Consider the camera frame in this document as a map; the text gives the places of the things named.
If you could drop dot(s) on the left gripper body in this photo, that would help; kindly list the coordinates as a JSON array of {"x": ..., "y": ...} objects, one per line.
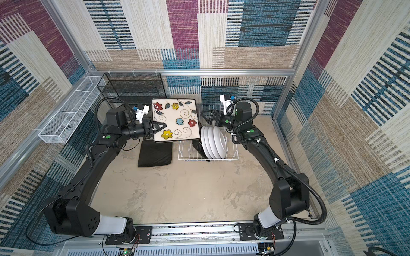
[{"x": 135, "y": 131}]

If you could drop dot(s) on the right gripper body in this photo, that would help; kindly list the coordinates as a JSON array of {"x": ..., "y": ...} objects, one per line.
[{"x": 228, "y": 120}]

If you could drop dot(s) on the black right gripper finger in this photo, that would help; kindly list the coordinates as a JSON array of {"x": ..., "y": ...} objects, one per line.
[
  {"x": 208, "y": 113},
  {"x": 209, "y": 119}
]

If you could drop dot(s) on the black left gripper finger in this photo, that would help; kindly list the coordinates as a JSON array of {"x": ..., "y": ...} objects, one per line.
[
  {"x": 158, "y": 125},
  {"x": 163, "y": 134}
]

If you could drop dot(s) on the floral square plate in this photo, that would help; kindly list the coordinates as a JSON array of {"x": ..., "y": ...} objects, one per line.
[
  {"x": 180, "y": 116},
  {"x": 199, "y": 148}
]

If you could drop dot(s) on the black square plate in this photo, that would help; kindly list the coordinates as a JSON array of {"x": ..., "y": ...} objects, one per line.
[{"x": 154, "y": 154}]

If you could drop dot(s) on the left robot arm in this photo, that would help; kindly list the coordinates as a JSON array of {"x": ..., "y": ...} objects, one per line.
[{"x": 70, "y": 212}]

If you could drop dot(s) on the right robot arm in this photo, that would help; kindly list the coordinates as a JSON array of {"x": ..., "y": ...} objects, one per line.
[{"x": 290, "y": 194}]

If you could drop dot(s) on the white round plate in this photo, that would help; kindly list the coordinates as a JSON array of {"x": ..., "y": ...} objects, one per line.
[
  {"x": 217, "y": 139},
  {"x": 204, "y": 141},
  {"x": 212, "y": 143},
  {"x": 223, "y": 144}
]

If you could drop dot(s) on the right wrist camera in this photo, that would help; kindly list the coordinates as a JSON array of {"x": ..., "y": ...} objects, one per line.
[{"x": 227, "y": 100}]

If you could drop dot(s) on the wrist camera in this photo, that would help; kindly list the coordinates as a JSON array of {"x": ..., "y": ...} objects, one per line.
[
  {"x": 141, "y": 111},
  {"x": 227, "y": 100}
]

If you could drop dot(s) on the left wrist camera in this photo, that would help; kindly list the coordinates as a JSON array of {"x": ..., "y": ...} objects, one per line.
[{"x": 141, "y": 111}]

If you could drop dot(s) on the white wire dish rack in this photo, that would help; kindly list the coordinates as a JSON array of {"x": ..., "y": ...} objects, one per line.
[{"x": 187, "y": 153}]

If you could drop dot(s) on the black wire shelf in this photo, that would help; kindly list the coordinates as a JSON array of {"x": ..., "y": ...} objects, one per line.
[{"x": 133, "y": 88}]

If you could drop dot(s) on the white mesh wall basket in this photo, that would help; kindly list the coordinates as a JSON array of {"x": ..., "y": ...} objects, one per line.
[{"x": 66, "y": 120}]

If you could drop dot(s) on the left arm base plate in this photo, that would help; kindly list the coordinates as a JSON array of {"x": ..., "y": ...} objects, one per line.
[{"x": 139, "y": 235}]

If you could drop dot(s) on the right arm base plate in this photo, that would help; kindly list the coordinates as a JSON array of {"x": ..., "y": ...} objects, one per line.
[{"x": 252, "y": 231}]

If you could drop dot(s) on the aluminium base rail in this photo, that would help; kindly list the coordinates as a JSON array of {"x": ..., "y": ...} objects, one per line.
[{"x": 208, "y": 239}]

